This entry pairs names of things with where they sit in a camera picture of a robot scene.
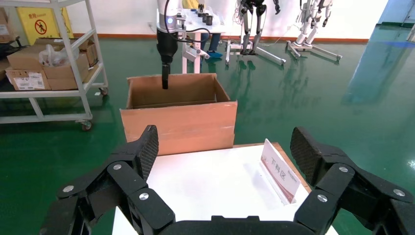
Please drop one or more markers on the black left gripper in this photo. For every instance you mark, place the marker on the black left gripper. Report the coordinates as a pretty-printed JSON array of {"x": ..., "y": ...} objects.
[{"x": 167, "y": 47}]

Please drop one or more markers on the white shelf cart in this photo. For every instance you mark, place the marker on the white shelf cart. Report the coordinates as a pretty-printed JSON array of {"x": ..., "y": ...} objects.
[{"x": 48, "y": 94}]

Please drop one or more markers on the white floor stand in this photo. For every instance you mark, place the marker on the white floor stand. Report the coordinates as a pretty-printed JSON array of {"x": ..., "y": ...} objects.
[
  {"x": 272, "y": 58},
  {"x": 324, "y": 53}
]

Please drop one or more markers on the cardboard box white label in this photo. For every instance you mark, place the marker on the cardboard box white label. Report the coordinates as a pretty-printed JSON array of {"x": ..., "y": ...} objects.
[{"x": 29, "y": 81}]

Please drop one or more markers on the small taped cardboard box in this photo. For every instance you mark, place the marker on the small taped cardboard box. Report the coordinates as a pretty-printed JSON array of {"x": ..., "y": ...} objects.
[{"x": 5, "y": 29}]

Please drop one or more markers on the open flap cardboard box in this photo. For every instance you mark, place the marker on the open flap cardboard box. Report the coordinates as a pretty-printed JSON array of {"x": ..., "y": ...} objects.
[{"x": 89, "y": 53}]

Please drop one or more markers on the low plain cardboard box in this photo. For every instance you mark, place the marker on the low plain cardboard box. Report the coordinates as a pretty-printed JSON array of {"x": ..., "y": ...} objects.
[{"x": 64, "y": 82}]

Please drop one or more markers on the black humanoid robot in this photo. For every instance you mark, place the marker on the black humanoid robot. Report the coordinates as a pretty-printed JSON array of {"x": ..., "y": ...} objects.
[{"x": 261, "y": 13}]

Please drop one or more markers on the acrylic table sign red stripe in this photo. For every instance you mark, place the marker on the acrylic table sign red stripe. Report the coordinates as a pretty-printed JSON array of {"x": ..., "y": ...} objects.
[{"x": 280, "y": 172}]

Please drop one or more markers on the wide plain cardboard box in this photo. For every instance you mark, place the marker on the wide plain cardboard box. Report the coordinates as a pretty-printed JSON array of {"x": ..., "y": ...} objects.
[{"x": 26, "y": 60}]

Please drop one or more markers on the person in blue trousers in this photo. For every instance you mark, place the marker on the person in blue trousers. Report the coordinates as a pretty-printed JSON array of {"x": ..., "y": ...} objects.
[{"x": 214, "y": 40}]

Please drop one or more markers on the yellow warning sign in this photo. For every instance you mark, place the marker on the yellow warning sign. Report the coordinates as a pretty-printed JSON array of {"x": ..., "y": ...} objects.
[{"x": 32, "y": 26}]

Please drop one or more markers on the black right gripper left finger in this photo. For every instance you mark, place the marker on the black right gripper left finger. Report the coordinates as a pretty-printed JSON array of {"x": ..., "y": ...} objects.
[{"x": 129, "y": 181}]

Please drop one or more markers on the white table with items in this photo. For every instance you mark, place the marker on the white table with items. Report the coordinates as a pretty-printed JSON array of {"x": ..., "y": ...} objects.
[{"x": 207, "y": 28}]

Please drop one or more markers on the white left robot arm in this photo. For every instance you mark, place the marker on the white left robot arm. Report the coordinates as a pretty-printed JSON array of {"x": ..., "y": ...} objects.
[{"x": 172, "y": 9}]

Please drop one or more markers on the black cup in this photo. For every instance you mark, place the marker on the black cup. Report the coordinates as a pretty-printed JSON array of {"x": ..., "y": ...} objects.
[
  {"x": 204, "y": 17},
  {"x": 209, "y": 20}
]

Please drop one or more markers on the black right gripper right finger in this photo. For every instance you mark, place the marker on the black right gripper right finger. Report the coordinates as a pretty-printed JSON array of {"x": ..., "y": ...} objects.
[{"x": 337, "y": 181}]

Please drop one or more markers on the clear plastic bag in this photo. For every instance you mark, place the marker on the clear plastic bag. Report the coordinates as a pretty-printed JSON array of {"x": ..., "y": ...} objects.
[{"x": 53, "y": 56}]

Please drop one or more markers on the large open cardboard box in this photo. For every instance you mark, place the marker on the large open cardboard box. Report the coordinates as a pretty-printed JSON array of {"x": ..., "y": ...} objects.
[{"x": 178, "y": 126}]

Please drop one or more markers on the white humanoid robot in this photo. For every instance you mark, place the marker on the white humanoid robot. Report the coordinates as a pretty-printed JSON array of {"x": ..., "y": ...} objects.
[{"x": 306, "y": 29}]

